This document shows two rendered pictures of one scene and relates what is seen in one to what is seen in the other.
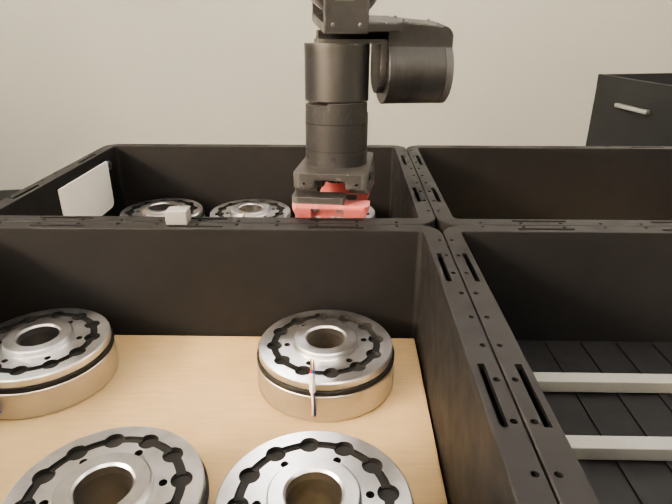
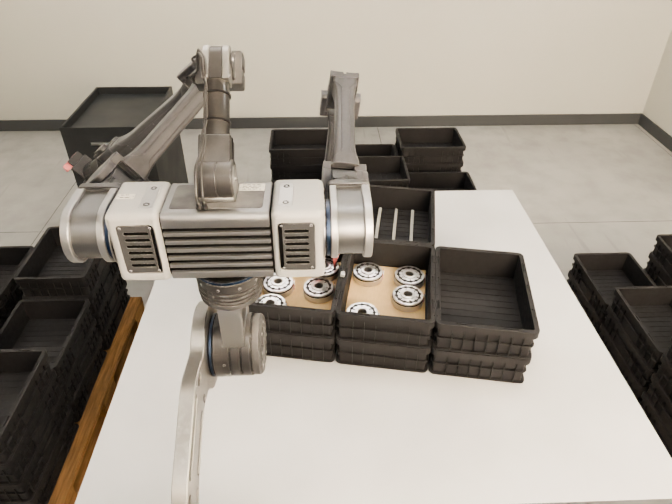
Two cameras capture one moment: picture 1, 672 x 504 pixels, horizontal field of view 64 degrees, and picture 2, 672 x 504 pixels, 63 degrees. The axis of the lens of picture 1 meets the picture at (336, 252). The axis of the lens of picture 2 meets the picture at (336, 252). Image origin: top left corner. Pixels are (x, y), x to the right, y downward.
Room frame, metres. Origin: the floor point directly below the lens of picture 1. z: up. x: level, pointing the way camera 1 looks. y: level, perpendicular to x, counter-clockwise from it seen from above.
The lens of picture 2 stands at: (0.28, 1.52, 2.05)
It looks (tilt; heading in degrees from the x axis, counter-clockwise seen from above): 36 degrees down; 277
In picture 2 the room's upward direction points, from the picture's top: straight up
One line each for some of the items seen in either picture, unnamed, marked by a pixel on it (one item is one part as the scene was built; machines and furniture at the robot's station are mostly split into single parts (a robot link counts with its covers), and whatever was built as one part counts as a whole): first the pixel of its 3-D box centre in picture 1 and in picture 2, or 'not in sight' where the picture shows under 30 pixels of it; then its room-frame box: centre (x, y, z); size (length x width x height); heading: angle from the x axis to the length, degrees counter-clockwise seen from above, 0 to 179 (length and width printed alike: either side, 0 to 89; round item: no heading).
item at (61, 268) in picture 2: not in sight; (78, 288); (1.72, -0.31, 0.37); 0.40 x 0.30 x 0.45; 99
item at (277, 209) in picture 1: (250, 213); (278, 282); (0.65, 0.11, 0.86); 0.10 x 0.10 x 0.01
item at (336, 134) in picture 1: (336, 141); not in sight; (0.50, 0.00, 0.98); 0.10 x 0.07 x 0.07; 174
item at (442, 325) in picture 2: not in sight; (482, 288); (-0.03, 0.12, 0.92); 0.40 x 0.30 x 0.02; 89
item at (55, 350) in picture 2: not in sight; (49, 360); (1.66, 0.09, 0.31); 0.40 x 0.30 x 0.34; 99
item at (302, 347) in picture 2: not in sight; (300, 306); (0.57, 0.11, 0.76); 0.40 x 0.30 x 0.12; 89
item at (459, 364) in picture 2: not in sight; (474, 324); (-0.03, 0.12, 0.76); 0.40 x 0.30 x 0.12; 89
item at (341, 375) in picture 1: (325, 345); (367, 271); (0.35, 0.01, 0.86); 0.10 x 0.10 x 0.01
